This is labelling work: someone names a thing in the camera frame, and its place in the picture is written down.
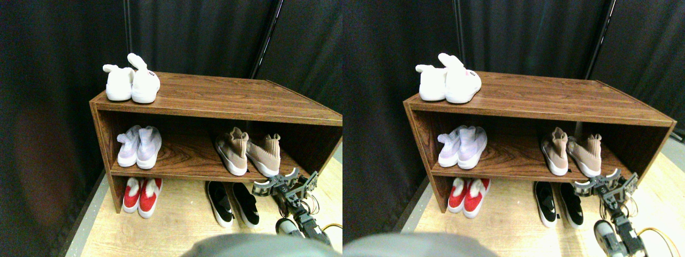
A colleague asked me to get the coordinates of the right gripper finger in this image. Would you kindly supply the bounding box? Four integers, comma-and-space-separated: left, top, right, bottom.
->
284, 169, 320, 203
574, 178, 608, 197
253, 177, 285, 197
606, 170, 641, 204

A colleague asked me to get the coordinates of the lilac shoe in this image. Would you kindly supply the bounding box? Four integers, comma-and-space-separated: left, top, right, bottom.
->
438, 127, 465, 168
458, 126, 488, 170
117, 126, 142, 168
136, 126, 162, 170

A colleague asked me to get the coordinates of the red shoe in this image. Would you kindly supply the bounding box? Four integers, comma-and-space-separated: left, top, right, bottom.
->
447, 178, 469, 213
138, 178, 163, 218
123, 178, 143, 214
463, 178, 491, 218

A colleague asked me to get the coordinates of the white shoe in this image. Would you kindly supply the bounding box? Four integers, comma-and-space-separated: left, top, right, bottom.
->
415, 64, 448, 102
127, 53, 161, 104
103, 64, 134, 102
438, 53, 482, 104

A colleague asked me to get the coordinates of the black curtain stand pole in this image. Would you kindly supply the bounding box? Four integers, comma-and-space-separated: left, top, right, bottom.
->
583, 0, 616, 81
249, 0, 284, 80
123, 0, 133, 67

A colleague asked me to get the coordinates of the beige shoe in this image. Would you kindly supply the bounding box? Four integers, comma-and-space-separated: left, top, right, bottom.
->
541, 127, 569, 176
567, 134, 603, 178
215, 127, 250, 176
246, 134, 281, 178

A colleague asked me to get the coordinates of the brown shoe rack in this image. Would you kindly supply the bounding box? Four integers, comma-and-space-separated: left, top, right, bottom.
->
89, 71, 343, 214
402, 71, 676, 214

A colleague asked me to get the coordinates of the black shoe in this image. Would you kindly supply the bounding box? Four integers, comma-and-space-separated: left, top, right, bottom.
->
231, 182, 260, 228
533, 181, 558, 228
206, 181, 234, 228
558, 182, 585, 229

